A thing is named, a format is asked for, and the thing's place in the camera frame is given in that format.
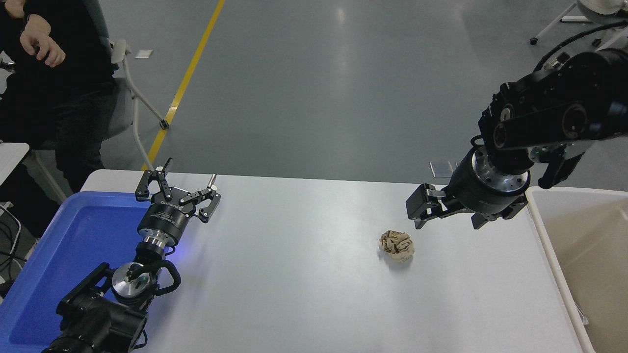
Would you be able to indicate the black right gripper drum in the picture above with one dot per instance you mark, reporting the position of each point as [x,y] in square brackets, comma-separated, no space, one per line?
[473,193]

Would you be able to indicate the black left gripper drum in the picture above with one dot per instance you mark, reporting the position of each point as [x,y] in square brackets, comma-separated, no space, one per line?
[164,220]

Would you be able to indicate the tan paper ball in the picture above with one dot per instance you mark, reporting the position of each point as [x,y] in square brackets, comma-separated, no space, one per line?
[396,244]

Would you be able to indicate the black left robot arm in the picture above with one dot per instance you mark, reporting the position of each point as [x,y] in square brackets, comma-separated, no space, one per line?
[105,318]

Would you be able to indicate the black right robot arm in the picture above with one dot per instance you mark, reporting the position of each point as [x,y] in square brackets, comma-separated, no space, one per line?
[539,117]

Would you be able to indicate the person's hand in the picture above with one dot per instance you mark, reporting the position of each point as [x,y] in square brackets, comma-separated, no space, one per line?
[13,7]
[41,45]

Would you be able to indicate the clear square floor plate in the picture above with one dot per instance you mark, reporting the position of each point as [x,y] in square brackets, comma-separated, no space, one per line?
[441,169]

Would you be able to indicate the blue plastic tray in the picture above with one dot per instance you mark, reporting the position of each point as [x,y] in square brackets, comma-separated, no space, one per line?
[73,235]

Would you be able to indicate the large pale bin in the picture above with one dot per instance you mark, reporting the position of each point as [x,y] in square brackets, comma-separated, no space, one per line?
[588,255]

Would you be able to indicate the yellow floor line tape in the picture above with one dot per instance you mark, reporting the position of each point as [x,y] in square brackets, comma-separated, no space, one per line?
[188,73]

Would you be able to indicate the white paper floor tag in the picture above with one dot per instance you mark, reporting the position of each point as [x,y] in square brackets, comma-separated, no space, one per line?
[143,54]

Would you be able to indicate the person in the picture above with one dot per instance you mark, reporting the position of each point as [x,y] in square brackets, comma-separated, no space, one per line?
[73,63]

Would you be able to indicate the small white side table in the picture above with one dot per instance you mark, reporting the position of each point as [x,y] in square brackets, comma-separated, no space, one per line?
[11,159]

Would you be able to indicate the white-legged chair with castors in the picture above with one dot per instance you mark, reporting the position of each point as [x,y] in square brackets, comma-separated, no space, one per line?
[596,7]

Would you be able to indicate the grey chair with white frame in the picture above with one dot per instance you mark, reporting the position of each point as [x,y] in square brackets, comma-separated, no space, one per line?
[128,73]

